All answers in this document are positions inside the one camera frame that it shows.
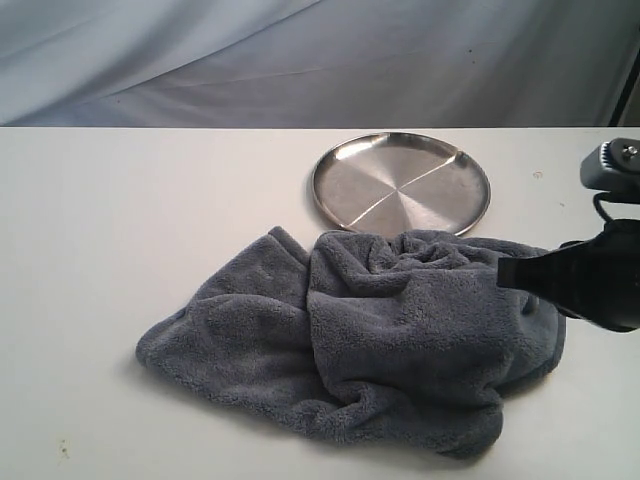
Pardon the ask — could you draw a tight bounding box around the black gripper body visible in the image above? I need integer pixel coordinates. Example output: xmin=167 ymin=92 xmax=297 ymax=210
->
xmin=549 ymin=219 xmax=639 ymax=332

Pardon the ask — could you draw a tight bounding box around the grey fleece towel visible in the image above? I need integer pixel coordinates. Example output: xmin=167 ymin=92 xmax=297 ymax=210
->
xmin=136 ymin=227 xmax=566 ymax=459

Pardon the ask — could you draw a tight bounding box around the grey backdrop cloth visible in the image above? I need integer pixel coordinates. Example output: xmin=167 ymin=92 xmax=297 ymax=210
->
xmin=1 ymin=1 xmax=639 ymax=129

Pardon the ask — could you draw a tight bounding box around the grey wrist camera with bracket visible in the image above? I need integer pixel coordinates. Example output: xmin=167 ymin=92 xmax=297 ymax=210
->
xmin=580 ymin=137 xmax=639 ymax=193

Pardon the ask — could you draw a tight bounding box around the round stainless steel plate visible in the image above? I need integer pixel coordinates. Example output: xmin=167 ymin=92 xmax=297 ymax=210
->
xmin=310 ymin=132 xmax=491 ymax=238

